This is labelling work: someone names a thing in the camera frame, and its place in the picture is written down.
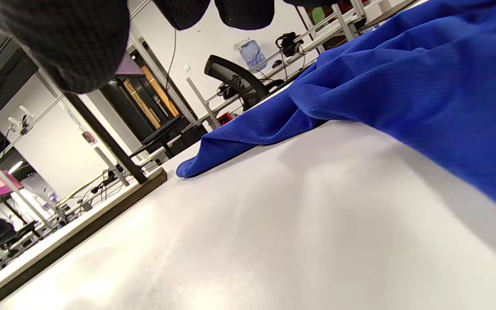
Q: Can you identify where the person's right hand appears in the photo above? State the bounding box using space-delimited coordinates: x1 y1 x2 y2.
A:
0 0 339 94

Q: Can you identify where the blue cloth towel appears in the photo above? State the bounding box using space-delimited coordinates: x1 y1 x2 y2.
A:
176 0 496 224

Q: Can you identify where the white desktop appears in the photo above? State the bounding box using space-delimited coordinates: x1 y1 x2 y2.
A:
0 118 496 310

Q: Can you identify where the black mesh office chair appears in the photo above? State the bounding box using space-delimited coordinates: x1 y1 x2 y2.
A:
204 55 285 112

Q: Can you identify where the clear water jug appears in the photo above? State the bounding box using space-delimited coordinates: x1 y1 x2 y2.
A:
234 39 268 71

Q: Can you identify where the black headset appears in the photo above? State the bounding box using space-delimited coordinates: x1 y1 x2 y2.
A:
275 32 305 58

